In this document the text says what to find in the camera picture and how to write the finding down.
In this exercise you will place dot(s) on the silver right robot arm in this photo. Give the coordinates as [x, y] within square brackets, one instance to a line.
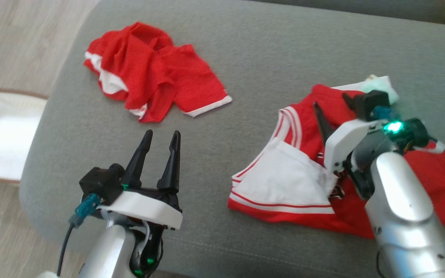
[404, 200]

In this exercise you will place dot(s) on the red white-trimmed t-shirt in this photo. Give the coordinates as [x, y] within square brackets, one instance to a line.
[149, 69]

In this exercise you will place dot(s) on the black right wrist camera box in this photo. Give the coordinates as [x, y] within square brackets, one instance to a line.
[375, 101]

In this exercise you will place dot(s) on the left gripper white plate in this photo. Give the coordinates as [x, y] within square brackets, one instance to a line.
[145, 206]

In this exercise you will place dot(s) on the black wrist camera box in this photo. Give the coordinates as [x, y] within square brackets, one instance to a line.
[101, 183]
[375, 101]

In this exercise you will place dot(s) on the grey sofa cushion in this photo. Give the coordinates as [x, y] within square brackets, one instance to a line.
[361, 7]

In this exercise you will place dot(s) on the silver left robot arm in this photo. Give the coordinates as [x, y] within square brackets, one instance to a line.
[106, 251]

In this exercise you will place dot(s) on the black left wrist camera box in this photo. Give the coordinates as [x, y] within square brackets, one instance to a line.
[101, 183]

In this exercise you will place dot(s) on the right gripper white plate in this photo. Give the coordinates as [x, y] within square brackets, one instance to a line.
[340, 144]

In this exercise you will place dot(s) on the grey fabric sofa seat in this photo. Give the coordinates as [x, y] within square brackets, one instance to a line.
[245, 58]

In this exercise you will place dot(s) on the red shorts with white panels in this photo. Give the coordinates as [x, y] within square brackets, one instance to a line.
[284, 181]

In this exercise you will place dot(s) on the white laundry basket brown rim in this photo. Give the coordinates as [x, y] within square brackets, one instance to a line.
[6, 135]

